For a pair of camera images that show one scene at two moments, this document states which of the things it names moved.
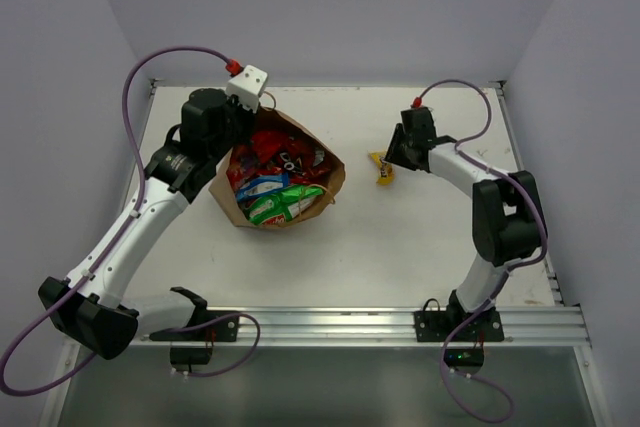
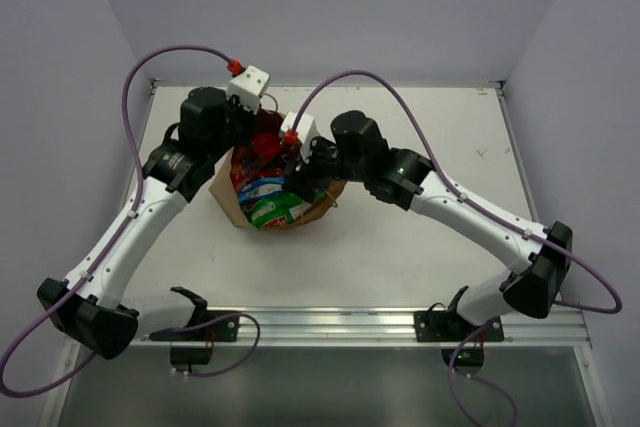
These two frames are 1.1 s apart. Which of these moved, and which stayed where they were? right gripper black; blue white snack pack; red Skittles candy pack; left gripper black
Moved: right gripper black
Stayed: left gripper black; red Skittles candy pack; blue white snack pack
